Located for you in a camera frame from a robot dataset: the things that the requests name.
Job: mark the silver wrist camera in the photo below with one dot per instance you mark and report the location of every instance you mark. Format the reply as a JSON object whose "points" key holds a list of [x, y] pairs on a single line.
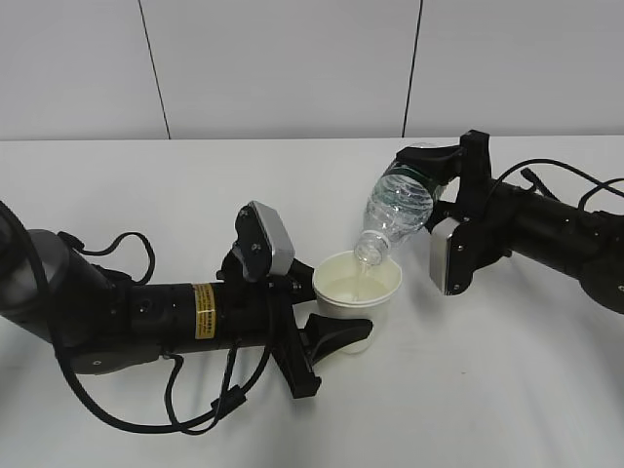
{"points": [[263, 245], [455, 248]]}

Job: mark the white paper cup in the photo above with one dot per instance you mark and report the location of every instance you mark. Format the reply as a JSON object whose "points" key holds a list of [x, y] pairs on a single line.
{"points": [[349, 289]]}

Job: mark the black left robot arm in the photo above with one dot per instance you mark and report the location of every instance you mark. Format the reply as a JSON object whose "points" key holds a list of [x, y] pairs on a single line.
{"points": [[109, 321]]}

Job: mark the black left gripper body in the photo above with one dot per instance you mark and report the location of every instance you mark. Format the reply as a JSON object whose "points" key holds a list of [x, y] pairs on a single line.
{"points": [[261, 314]]}

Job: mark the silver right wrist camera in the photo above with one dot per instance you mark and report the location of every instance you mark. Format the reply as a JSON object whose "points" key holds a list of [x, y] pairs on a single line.
{"points": [[455, 248]]}

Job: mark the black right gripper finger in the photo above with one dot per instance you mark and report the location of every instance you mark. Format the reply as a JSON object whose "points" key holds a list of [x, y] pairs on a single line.
{"points": [[433, 166], [441, 211]]}

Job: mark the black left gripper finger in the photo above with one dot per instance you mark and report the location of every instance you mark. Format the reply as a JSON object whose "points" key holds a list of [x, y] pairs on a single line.
{"points": [[325, 335], [301, 275]]}

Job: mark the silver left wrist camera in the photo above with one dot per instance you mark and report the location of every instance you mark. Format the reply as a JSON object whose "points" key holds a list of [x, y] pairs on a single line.
{"points": [[263, 245]]}

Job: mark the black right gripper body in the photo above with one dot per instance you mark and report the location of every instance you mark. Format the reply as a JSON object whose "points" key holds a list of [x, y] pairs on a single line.
{"points": [[475, 183]]}

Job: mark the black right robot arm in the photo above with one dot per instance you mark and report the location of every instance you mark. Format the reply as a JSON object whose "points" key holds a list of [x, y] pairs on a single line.
{"points": [[587, 247]]}

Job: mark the clear water bottle green label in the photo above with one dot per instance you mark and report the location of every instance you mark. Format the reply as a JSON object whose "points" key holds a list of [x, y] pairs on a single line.
{"points": [[399, 204]]}

